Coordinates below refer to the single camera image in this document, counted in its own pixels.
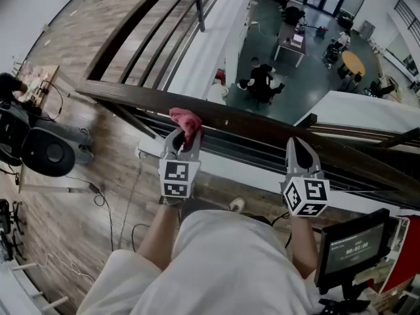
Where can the white staircase balustrade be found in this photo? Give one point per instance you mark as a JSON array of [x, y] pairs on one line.
[[357, 110]]

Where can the round orange rug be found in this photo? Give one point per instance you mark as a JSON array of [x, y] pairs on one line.
[[352, 62]]

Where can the pink cloth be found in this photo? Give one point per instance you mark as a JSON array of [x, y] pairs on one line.
[[187, 120]]

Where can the red vacuum cleaner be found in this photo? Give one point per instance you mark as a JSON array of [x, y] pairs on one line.
[[323, 31]]

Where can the person's white shoe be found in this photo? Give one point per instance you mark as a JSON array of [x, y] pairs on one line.
[[237, 204]]

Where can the black metal balcony railing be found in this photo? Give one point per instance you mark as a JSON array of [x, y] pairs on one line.
[[408, 16]]

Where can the person's right forearm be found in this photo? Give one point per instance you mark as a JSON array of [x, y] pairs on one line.
[[303, 244]]

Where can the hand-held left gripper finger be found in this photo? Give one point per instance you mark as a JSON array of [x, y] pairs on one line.
[[168, 144], [196, 153]]

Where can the person's black trousers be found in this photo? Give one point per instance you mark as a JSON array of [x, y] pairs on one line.
[[259, 219]]

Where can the red crate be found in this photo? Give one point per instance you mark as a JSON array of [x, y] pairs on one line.
[[220, 76]]

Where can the black backpack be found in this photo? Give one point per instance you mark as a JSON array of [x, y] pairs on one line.
[[13, 133]]

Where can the black office chair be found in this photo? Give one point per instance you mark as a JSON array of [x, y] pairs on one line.
[[8, 231]]

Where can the white metal rack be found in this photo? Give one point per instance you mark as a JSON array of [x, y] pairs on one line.
[[16, 294]]

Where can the person's white shirt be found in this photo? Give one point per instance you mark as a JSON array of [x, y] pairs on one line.
[[223, 267]]

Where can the gray tall bin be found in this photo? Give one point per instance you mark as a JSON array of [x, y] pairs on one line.
[[367, 29]]

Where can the dark wooden handrail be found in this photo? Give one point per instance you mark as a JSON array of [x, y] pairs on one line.
[[147, 97]]

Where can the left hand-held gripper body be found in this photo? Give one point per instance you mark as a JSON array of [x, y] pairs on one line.
[[178, 176]]

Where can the black monitor stand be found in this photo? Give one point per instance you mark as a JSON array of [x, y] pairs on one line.
[[348, 290]]

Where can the person's left forearm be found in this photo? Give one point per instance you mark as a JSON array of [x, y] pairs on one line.
[[160, 238]]

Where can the red panel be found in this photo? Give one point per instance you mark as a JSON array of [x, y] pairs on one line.
[[407, 254]]

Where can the gray rectangular table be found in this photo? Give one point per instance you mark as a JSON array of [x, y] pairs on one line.
[[288, 38]]

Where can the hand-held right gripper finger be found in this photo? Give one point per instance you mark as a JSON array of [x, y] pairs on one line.
[[316, 169], [290, 162]]

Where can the black monitor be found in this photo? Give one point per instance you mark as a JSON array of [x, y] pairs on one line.
[[354, 251]]

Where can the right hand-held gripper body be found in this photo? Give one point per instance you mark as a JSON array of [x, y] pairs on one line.
[[305, 195]]

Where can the light wooden table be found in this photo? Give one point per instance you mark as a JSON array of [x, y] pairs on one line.
[[39, 84]]

